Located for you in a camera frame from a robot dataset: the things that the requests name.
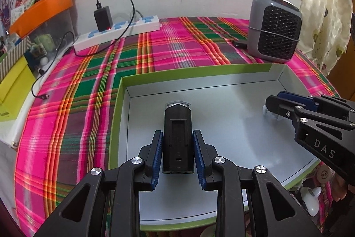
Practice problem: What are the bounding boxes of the striped grey box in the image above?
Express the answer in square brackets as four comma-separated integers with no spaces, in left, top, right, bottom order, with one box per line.
[0,36,32,81]

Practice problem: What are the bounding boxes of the yellow shoe box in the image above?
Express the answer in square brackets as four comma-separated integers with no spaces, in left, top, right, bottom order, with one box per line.
[1,56,35,121]

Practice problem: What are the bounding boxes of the cream patterned curtain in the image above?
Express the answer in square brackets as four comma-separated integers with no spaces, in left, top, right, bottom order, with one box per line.
[297,0,353,76]

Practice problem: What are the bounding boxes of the orange storage bin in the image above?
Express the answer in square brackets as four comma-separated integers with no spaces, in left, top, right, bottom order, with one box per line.
[9,0,73,38]

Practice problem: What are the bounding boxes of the black rectangular device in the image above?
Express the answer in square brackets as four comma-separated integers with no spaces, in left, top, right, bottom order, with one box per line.
[162,101,194,174]

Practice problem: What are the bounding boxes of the white grey handheld device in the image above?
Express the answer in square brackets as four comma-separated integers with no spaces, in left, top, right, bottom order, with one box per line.
[300,186,322,217]

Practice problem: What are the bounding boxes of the plaid pink green blanket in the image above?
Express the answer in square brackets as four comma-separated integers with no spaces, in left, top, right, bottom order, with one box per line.
[14,16,260,236]

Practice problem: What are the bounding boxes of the grey black space heater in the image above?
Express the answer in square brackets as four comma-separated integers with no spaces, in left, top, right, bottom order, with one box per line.
[247,0,302,63]

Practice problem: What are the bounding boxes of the green white cardboard box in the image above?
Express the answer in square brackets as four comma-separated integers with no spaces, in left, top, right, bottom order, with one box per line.
[108,63,323,232]

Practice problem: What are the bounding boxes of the black charger cable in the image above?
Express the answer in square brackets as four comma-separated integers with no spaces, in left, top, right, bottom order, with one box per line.
[31,0,136,100]

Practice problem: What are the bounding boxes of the white ball gadget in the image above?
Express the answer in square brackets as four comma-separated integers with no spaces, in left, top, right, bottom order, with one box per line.
[262,105,279,120]

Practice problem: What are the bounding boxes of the white blue power strip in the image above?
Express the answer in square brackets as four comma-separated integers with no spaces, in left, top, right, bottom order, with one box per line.
[73,16,161,52]

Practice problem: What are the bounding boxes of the black power adapter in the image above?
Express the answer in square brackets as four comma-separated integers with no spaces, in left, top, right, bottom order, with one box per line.
[94,5,112,32]

